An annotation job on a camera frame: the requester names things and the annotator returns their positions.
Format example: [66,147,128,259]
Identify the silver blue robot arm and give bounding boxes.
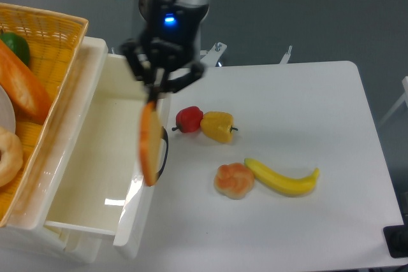
[120,0,210,104]

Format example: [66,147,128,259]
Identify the orange baguette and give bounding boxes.
[1,41,52,125]

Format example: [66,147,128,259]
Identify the black device at table edge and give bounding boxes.
[383,225,407,259]

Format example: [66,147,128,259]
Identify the red bell pepper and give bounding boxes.
[171,106,203,133]

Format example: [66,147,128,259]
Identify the yellow woven basket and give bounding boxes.
[1,3,89,226]

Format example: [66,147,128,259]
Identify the orange bread slice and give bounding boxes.
[138,101,163,187]

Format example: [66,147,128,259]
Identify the beige bagel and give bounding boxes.
[1,126,24,186]

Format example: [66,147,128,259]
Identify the green vegetable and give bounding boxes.
[1,29,31,66]

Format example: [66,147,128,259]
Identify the white frame at right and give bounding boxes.
[381,76,408,124]

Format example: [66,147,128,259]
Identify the yellow banana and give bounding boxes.
[244,158,320,197]

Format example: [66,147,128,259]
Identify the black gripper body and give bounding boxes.
[120,0,206,86]

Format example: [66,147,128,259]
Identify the upper white drawer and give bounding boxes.
[41,54,172,247]

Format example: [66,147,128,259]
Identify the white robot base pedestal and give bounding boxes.
[138,0,228,68]

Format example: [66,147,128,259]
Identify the yellow bell pepper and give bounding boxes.
[200,111,238,143]

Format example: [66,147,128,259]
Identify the round knotted bread roll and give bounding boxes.
[214,163,255,200]

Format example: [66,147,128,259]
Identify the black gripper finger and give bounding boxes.
[158,71,198,99]
[146,71,163,106]

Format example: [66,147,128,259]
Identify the black drawer handle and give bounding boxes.
[156,126,169,181]

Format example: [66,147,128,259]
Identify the white plate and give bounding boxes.
[0,87,16,133]

